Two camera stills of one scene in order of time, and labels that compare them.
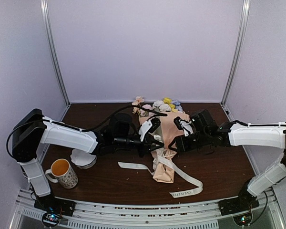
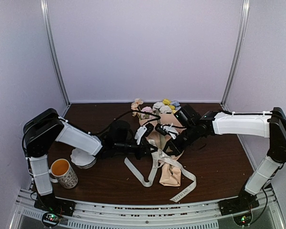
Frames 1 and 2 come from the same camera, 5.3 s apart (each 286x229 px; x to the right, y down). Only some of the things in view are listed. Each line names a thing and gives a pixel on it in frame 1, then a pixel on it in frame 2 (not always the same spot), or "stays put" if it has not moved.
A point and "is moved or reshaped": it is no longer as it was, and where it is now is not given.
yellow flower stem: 168,100 stays put
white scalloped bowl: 83,159 stays put
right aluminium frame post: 239,51 stays put
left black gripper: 147,146 → 143,151
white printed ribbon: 156,155 is moved or reshaped
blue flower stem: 177,105 stays put
